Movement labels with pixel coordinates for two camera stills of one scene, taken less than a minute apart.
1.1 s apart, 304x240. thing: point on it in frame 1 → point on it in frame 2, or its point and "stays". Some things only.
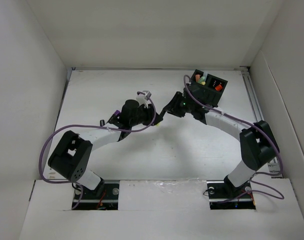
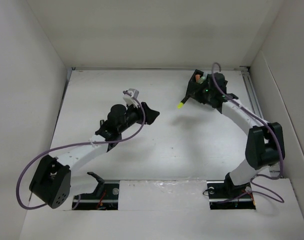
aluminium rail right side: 257,111 stays
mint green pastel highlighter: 201,79 stays
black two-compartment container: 207,94 stays
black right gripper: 172,107 → 207,83
